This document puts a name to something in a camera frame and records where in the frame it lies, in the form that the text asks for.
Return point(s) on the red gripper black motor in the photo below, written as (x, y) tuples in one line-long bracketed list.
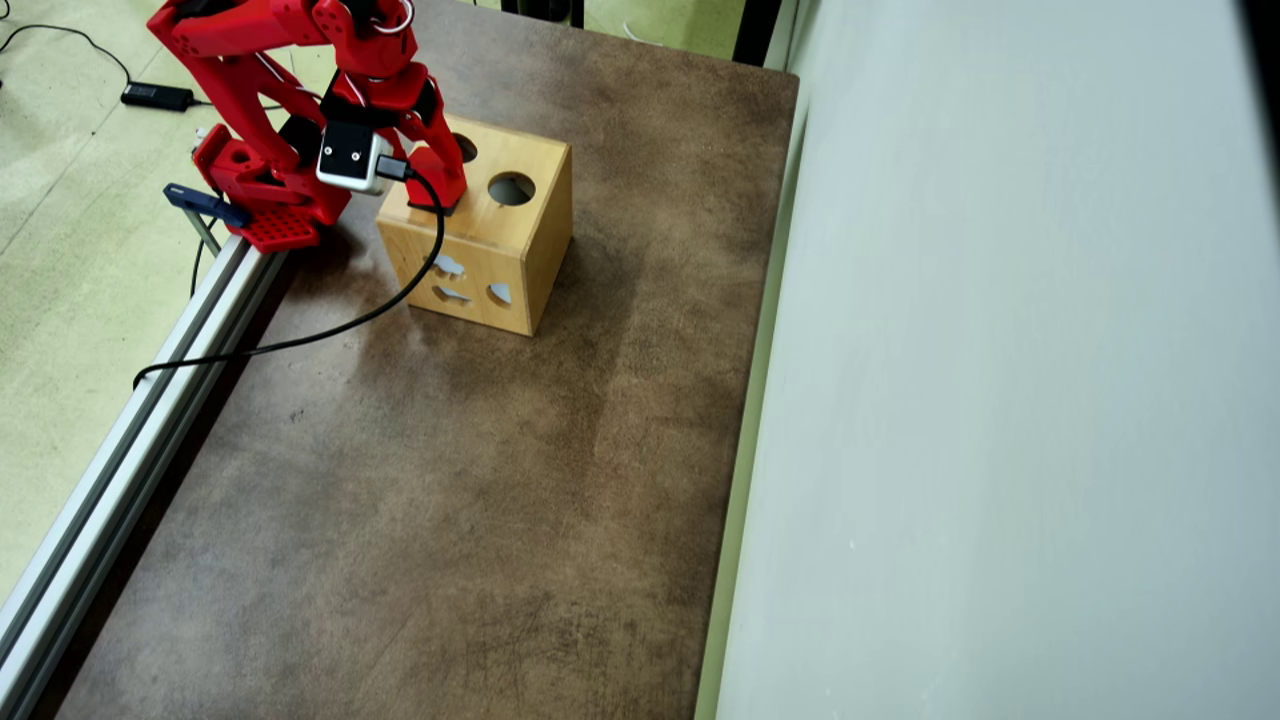
[(437, 150)]

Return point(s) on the red robot arm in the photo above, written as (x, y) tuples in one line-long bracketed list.
[(240, 60)]

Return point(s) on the wooden shape sorter box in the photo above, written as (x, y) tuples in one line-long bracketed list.
[(500, 240)]

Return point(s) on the blue clamp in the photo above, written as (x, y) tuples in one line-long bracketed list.
[(205, 205)]

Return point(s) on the black power adapter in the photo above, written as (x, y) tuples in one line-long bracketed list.
[(158, 96)]

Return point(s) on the black vertical bar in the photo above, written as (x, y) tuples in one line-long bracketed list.
[(757, 30)]

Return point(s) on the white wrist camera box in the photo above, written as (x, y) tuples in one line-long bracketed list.
[(352, 157)]

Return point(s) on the black post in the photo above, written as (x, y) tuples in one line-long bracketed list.
[(540, 10)]

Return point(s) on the aluminium profile rail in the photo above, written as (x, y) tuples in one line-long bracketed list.
[(130, 440)]

